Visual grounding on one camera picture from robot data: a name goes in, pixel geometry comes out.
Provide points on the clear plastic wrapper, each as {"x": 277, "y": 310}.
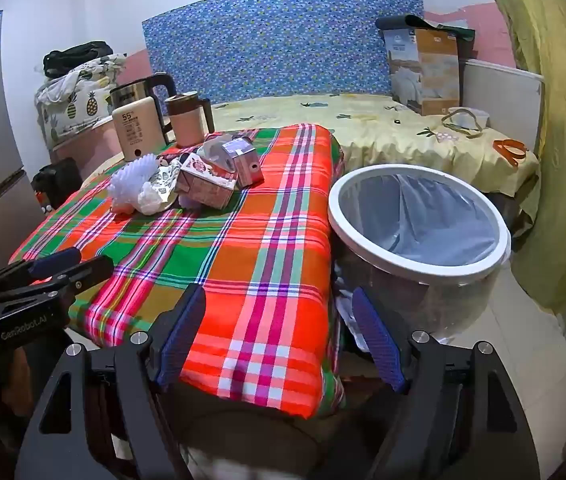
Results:
{"x": 213, "y": 152}

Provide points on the plaid tablecloth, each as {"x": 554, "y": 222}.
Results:
{"x": 263, "y": 260}

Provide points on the grey plastic bin liner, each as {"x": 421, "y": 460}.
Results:
{"x": 438, "y": 220}

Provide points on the white purple small box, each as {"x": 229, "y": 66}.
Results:
{"x": 245, "y": 165}

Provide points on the pineapple print cloth bundle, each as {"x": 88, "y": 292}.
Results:
{"x": 80, "y": 102}

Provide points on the yellow bed sheet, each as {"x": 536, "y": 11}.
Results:
{"x": 388, "y": 130}

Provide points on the small red black item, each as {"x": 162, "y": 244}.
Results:
{"x": 43, "y": 201}

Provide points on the blue floral headboard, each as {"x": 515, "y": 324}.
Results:
{"x": 283, "y": 45}

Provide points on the printed cardboard box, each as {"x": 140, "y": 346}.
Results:
{"x": 423, "y": 70}

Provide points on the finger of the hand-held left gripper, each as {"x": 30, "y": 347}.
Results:
{"x": 88, "y": 270}
{"x": 53, "y": 262}

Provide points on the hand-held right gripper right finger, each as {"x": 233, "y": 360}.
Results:
{"x": 378, "y": 340}

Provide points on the pink mug with brown lid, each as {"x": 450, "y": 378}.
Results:
{"x": 185, "y": 120}

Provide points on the white foam fruit net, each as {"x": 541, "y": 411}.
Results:
{"x": 130, "y": 180}

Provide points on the black floor bag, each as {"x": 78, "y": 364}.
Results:
{"x": 55, "y": 180}

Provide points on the beige water warmer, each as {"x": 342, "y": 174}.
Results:
{"x": 135, "y": 130}

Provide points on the pink storage box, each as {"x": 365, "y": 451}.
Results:
{"x": 88, "y": 147}

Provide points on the yellow green curtain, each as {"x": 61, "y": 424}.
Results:
{"x": 558, "y": 135}

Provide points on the stainless steel electric kettle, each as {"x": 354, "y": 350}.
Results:
{"x": 135, "y": 91}

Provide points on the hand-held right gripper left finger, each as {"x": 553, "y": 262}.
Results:
{"x": 183, "y": 330}

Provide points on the printed snack wrapper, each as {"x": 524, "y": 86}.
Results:
{"x": 160, "y": 185}

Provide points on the black green bag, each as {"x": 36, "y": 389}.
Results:
{"x": 403, "y": 21}

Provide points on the red white printed carton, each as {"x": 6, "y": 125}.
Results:
{"x": 203, "y": 180}

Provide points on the white plastic container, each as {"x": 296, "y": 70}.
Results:
{"x": 478, "y": 117}

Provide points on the white round bin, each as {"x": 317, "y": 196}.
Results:
{"x": 363, "y": 255}

